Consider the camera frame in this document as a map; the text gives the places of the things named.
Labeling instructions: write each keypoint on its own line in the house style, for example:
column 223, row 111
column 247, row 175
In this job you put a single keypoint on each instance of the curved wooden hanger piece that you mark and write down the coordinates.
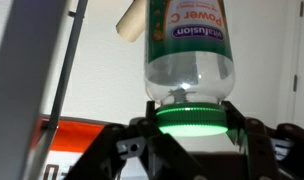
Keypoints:
column 132, row 21

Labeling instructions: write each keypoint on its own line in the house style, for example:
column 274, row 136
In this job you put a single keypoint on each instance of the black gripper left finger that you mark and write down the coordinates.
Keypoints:
column 105, row 153

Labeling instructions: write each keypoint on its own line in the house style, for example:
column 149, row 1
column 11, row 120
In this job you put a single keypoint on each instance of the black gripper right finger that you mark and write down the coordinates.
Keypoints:
column 258, row 146

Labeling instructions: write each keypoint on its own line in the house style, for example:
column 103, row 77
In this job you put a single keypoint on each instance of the clear bottle with green cap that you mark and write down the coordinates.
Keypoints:
column 188, row 50

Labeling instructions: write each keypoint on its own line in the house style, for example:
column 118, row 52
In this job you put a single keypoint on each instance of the white door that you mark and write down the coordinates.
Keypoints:
column 303, row 60

